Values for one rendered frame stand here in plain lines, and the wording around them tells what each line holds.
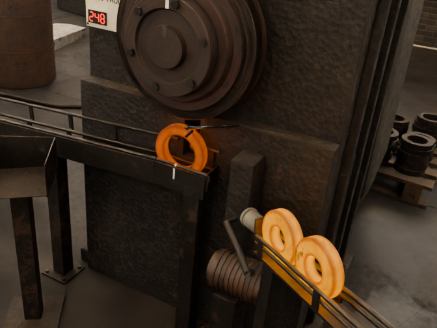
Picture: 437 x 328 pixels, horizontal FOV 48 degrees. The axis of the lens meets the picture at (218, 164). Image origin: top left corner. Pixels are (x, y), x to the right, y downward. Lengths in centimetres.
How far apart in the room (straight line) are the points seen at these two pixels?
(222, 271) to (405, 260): 134
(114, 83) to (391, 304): 149
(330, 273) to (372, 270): 134
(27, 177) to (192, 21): 81
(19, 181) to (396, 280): 170
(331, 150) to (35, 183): 96
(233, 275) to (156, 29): 74
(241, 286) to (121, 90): 79
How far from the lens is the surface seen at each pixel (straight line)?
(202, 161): 158
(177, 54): 138
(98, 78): 190
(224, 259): 153
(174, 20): 139
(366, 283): 243
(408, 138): 323
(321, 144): 151
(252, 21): 136
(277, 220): 132
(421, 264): 268
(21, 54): 431
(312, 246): 122
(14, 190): 174
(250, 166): 148
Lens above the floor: 147
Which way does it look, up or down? 27 degrees down
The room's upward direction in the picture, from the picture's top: 6 degrees clockwise
